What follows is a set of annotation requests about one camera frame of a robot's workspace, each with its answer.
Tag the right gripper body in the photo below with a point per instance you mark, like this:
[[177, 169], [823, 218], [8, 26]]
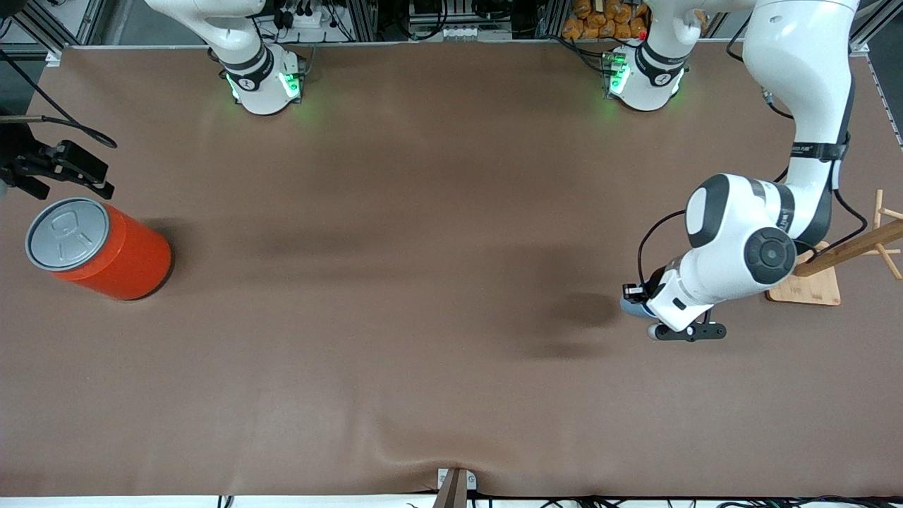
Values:
[[20, 156]]

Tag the light blue plastic cup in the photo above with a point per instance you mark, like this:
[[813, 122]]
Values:
[[633, 307]]

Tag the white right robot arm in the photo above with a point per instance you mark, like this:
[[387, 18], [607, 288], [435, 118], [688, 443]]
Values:
[[261, 92]]

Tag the wooden cup rack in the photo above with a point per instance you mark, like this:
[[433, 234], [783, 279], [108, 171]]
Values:
[[818, 286]]

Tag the orange can with grey lid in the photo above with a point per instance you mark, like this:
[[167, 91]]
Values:
[[113, 254]]

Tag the brown table mat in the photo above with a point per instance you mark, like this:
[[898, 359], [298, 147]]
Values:
[[451, 353]]

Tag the white power strip with plugs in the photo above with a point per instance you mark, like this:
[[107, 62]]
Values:
[[303, 17]]

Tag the pile of orange items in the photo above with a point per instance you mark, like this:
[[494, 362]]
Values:
[[607, 25]]

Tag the metal table corner bracket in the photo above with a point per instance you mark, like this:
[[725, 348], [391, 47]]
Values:
[[861, 48], [53, 56]]

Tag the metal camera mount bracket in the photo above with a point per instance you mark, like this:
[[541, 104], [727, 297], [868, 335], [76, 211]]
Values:
[[453, 488]]

